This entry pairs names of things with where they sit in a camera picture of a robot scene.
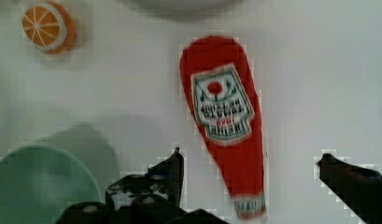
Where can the orange slice toy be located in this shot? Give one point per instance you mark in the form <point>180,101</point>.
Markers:
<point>49,26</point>

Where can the round grey plate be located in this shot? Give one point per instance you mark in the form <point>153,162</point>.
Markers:
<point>179,5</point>

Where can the red ketchup bottle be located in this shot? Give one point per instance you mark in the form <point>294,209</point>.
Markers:
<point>221,96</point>

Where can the green cup with handle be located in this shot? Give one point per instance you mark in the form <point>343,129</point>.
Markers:
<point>38,183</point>

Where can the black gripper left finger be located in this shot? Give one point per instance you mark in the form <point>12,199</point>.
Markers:
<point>164,179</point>

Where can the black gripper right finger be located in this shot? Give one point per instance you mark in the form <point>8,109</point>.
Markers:
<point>359,188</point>

